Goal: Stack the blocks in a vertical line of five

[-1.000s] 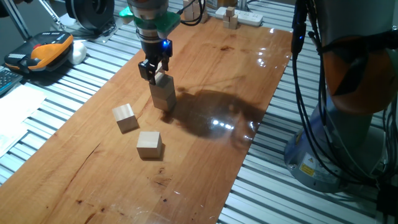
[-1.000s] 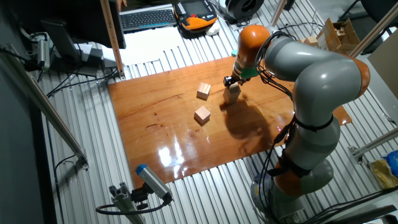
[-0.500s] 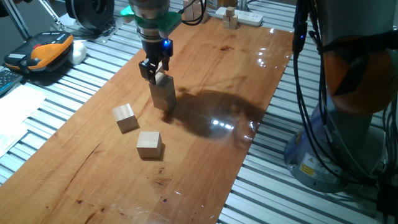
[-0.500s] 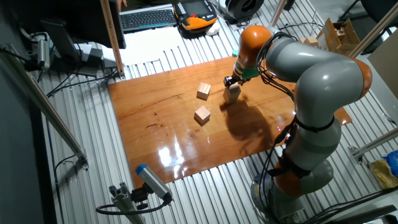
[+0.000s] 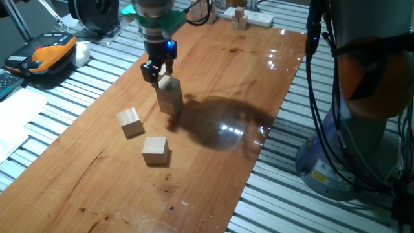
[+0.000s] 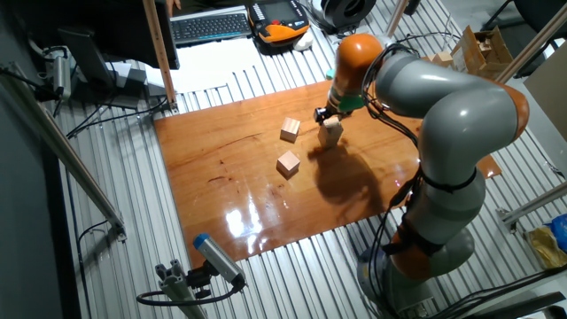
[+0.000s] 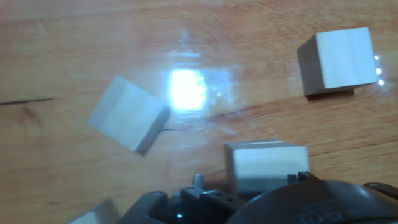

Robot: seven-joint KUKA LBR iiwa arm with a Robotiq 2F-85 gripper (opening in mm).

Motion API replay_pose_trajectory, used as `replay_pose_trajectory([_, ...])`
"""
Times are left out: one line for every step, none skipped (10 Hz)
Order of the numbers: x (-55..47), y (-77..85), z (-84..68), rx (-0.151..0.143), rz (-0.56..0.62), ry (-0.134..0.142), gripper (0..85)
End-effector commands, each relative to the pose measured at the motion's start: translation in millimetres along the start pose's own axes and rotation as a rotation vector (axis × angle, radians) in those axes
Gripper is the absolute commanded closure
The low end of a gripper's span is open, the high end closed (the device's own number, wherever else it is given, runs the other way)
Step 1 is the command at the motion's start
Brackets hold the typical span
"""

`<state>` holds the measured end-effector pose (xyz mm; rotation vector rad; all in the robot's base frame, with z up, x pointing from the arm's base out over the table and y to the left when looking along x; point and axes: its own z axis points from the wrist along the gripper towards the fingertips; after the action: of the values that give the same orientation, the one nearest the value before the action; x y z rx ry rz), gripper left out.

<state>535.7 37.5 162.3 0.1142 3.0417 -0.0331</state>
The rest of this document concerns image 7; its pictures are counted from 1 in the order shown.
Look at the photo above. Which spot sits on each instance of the glossy brown wooden board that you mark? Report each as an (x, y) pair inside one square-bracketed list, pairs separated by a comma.
[(62, 155)]

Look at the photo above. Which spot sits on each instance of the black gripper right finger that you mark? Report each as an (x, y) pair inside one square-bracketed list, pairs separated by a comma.
[(306, 176)]

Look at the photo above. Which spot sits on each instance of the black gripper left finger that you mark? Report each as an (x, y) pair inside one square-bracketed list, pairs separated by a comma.
[(199, 202)]

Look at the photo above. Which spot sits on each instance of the light wooden cube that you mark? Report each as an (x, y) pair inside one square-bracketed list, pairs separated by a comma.
[(342, 59), (127, 112), (267, 165), (93, 216)]

